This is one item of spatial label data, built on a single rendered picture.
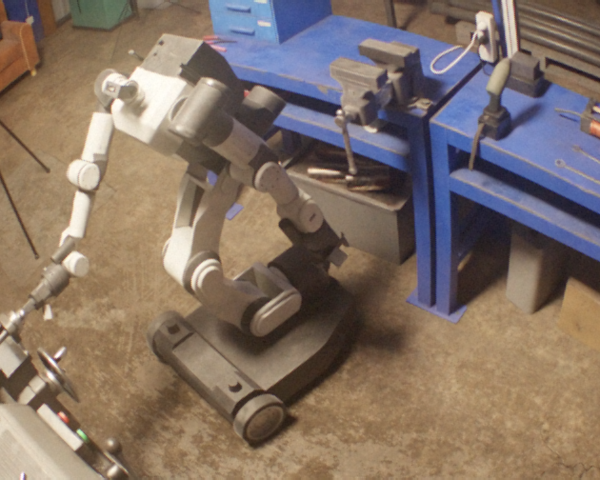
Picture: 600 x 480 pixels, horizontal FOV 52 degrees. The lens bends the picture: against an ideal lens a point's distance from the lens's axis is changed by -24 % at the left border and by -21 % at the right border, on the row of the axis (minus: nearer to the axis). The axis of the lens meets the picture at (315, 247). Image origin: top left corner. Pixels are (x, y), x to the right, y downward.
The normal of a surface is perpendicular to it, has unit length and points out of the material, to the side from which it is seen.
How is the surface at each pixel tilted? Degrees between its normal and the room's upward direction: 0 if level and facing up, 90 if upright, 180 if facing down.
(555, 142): 0
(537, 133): 0
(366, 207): 90
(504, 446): 0
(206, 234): 90
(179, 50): 31
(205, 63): 88
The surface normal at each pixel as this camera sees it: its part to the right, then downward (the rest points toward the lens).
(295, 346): -0.12, -0.71
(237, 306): 0.68, 0.46
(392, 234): -0.56, 0.63
